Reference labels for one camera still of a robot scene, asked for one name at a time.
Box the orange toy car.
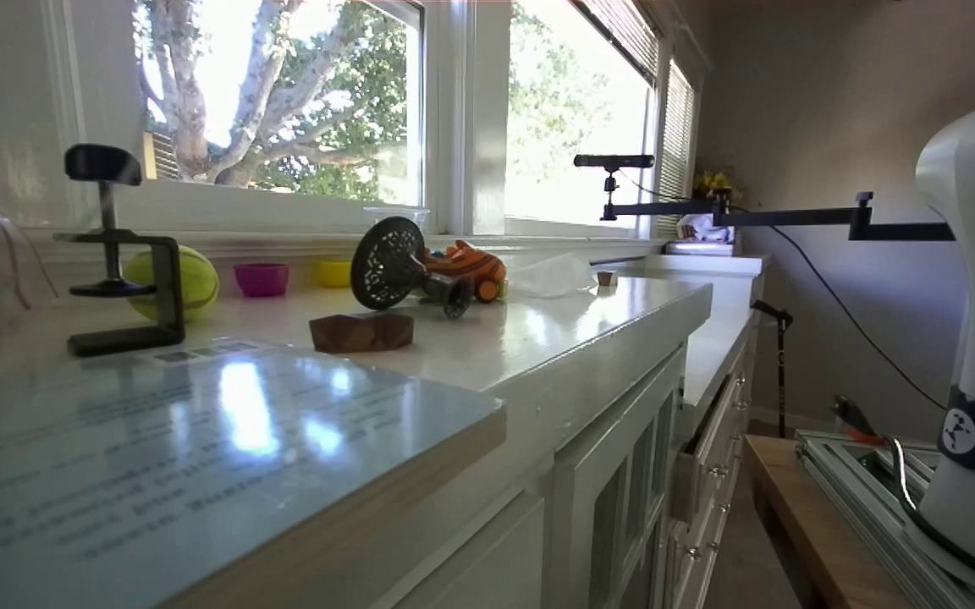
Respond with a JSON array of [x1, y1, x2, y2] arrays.
[[423, 236, 511, 309]]

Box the black perforated disc object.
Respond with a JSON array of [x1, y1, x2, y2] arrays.
[[345, 215, 474, 322]]

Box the dark brown wooden piece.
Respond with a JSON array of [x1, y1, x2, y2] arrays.
[[307, 309, 417, 357]]

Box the small yellow cup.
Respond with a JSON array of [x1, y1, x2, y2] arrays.
[[311, 256, 355, 291]]

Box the white base cabinet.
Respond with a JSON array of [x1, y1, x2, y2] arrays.
[[390, 281, 766, 609]]

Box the small pink cup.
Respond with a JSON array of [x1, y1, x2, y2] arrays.
[[229, 261, 292, 301]]

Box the yellow flowers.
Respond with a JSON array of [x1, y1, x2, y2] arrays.
[[692, 166, 741, 209]]

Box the tree outside window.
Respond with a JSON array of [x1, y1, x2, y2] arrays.
[[131, 0, 425, 209]]

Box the green tennis ball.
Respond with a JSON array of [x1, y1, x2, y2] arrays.
[[123, 243, 223, 324]]

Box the black thin stand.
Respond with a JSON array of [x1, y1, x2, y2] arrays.
[[747, 298, 800, 441]]

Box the white printed sheet board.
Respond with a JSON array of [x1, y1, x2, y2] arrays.
[[0, 335, 511, 609]]

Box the wooden platform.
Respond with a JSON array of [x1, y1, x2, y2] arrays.
[[741, 432, 923, 609]]

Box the black stereo camera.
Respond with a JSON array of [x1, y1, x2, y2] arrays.
[[571, 154, 656, 173]]

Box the white window frame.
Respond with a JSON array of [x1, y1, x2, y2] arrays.
[[0, 0, 705, 248]]

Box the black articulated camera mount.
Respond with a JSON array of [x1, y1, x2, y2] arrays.
[[598, 166, 959, 248]]

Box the thin black camera cable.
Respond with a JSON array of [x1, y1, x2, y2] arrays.
[[766, 219, 952, 416]]

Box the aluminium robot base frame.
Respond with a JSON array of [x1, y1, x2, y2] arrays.
[[796, 431, 975, 609]]

